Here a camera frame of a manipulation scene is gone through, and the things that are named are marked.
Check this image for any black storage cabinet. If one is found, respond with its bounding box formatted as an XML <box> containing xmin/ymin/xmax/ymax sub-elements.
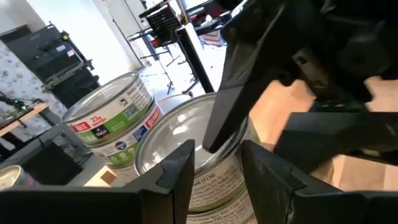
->
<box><xmin>0</xmin><ymin>23</ymin><xmax>102</xmax><ymax>108</ymax></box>

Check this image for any black wire mesh rack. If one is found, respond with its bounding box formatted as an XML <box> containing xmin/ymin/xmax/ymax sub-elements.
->
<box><xmin>138</xmin><ymin>1</ymin><xmax>183</xmax><ymax>43</ymax></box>

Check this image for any black rounded bag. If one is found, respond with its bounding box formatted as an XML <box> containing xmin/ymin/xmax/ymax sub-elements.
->
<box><xmin>21</xmin><ymin>141</ymin><xmax>84</xmax><ymax>186</ymax></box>

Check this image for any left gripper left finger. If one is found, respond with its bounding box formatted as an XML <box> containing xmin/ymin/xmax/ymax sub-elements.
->
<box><xmin>0</xmin><ymin>139</ymin><xmax>196</xmax><ymax>224</ymax></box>

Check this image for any wooden slatted shelf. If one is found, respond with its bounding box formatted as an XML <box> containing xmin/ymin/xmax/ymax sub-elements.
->
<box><xmin>83</xmin><ymin>164</ymin><xmax>119</xmax><ymax>187</ymax></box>

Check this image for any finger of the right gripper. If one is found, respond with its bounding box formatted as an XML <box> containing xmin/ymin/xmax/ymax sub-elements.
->
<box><xmin>273</xmin><ymin>111</ymin><xmax>398</xmax><ymax>174</ymax></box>
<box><xmin>202</xmin><ymin>4</ymin><xmax>290</xmax><ymax>154</ymax></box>

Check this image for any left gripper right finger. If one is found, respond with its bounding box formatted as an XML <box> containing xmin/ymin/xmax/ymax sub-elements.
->
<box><xmin>242</xmin><ymin>140</ymin><xmax>398</xmax><ymax>224</ymax></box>

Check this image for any wooden side table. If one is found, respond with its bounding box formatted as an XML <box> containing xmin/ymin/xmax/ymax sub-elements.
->
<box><xmin>0</xmin><ymin>102</ymin><xmax>49</xmax><ymax>138</ymax></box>

